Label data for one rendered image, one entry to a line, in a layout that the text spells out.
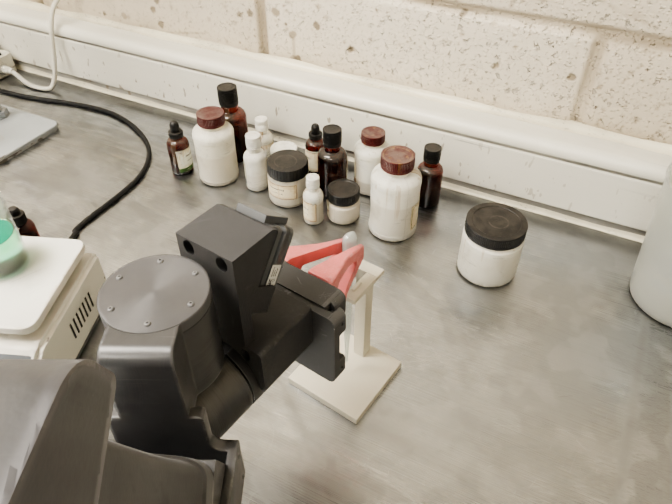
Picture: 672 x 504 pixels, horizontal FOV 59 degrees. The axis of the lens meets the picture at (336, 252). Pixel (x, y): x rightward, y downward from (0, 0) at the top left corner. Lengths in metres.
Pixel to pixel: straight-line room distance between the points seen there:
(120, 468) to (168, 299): 0.12
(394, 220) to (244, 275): 0.40
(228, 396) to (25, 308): 0.28
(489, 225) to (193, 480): 0.46
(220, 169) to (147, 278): 0.50
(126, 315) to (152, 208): 0.51
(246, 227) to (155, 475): 0.15
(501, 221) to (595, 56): 0.22
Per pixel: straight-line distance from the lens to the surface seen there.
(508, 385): 0.61
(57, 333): 0.60
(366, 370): 0.59
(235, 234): 0.33
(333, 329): 0.38
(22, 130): 1.04
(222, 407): 0.37
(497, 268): 0.67
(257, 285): 0.34
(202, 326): 0.31
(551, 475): 0.57
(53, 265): 0.63
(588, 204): 0.79
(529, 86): 0.78
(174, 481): 0.27
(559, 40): 0.75
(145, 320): 0.30
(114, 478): 0.20
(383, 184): 0.68
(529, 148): 0.76
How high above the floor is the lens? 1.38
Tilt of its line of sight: 42 degrees down
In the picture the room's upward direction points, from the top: straight up
